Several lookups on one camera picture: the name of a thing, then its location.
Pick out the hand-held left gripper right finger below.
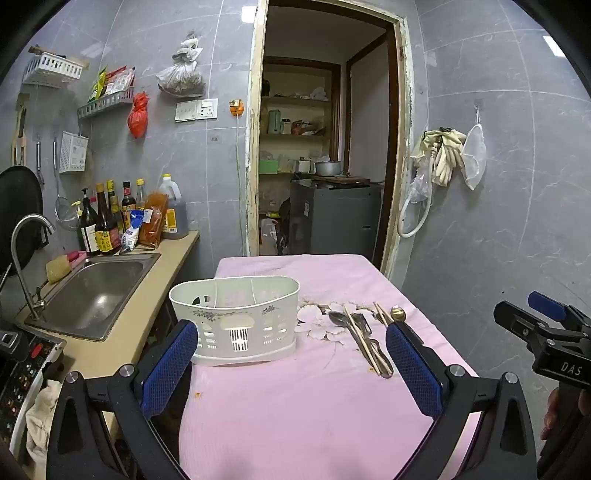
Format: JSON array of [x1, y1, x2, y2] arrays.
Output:
[[385, 322, 539, 480]]

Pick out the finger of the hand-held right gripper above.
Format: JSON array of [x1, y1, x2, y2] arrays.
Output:
[[493, 301, 591, 350], [527, 291, 591, 331]]

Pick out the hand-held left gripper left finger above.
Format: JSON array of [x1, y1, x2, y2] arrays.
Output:
[[46, 319, 199, 480]]

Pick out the white plastic utensil caddy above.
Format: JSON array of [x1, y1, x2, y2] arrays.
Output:
[[169, 275, 301, 367]]

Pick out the person's right hand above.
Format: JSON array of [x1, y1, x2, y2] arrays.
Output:
[[542, 387, 562, 440]]

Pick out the beige kitchen counter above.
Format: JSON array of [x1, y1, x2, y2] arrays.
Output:
[[62, 230, 201, 386]]

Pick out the steel sink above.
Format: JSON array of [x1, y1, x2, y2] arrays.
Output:
[[25, 252, 162, 343]]

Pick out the pink floral tablecloth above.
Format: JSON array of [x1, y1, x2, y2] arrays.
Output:
[[178, 254, 491, 480]]

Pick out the white rag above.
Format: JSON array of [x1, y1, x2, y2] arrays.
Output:
[[25, 379, 64, 468]]

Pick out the blue white packet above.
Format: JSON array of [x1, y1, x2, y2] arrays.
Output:
[[119, 209, 153, 253]]

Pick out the orange seasoning packet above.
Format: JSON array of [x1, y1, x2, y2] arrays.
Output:
[[137, 192, 168, 248]]

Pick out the yellow sponge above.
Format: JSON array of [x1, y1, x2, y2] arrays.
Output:
[[45, 256, 73, 284]]

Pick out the black stove control panel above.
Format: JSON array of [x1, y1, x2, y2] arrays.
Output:
[[0, 322, 68, 459]]

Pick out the soy sauce bottle yellow label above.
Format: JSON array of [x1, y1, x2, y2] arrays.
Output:
[[94, 183, 122, 256]]

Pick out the clear plastic bag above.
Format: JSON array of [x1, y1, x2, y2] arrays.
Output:
[[408, 161, 433, 204]]

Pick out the white plastic jug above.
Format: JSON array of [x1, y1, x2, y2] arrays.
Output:
[[259, 217, 280, 256]]

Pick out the large oil jug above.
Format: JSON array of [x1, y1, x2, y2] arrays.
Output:
[[158, 174, 189, 240]]

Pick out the grey cabinet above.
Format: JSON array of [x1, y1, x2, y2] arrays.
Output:
[[289, 179, 384, 257]]

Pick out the white mesh bag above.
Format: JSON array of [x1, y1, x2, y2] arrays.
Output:
[[461, 106, 487, 191]]

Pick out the dark sauce bottle yellow cap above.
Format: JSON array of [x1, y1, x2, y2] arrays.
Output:
[[106, 179, 124, 232]]

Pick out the cream rubber gloves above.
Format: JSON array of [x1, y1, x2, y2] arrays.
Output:
[[410, 128, 468, 188]]

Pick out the steel faucet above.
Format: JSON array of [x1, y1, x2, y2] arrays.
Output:
[[10, 214, 57, 322]]

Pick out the hanging steel strainer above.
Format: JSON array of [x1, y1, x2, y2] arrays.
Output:
[[52, 136, 82, 232]]

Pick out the wooden board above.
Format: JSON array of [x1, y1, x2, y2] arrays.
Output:
[[311, 174, 372, 186]]

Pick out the black wok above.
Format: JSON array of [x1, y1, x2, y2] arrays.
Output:
[[0, 165, 45, 278]]

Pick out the red plastic bag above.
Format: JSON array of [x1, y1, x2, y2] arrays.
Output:
[[127, 91, 151, 140]]

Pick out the wooden pantry shelves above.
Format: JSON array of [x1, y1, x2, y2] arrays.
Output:
[[259, 57, 343, 219]]

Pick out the wooden knife holder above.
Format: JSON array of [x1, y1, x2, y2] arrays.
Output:
[[11, 93, 30, 165]]

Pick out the clear bag of dried goods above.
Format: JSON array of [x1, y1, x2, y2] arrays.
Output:
[[155, 31, 206, 99]]

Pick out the yellow green packet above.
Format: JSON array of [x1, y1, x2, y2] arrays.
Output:
[[88, 66, 108, 102]]

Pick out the red snack packets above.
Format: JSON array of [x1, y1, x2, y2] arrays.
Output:
[[104, 65, 136, 96]]

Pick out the white hose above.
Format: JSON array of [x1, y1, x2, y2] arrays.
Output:
[[397, 143, 440, 239]]

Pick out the white cable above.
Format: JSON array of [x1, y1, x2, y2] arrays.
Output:
[[235, 115, 249, 256]]

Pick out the wooden door frame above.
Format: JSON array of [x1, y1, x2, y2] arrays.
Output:
[[244, 0, 415, 283]]

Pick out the white wall box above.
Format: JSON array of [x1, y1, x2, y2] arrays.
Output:
[[58, 131, 90, 175]]

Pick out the white light switch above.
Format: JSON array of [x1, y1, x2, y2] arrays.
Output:
[[174, 100, 199, 123]]

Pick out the grey wall rack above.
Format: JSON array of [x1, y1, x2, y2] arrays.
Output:
[[76, 87, 136, 120]]

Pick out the white wall basket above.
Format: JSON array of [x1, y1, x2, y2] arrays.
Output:
[[21, 52, 85, 89]]

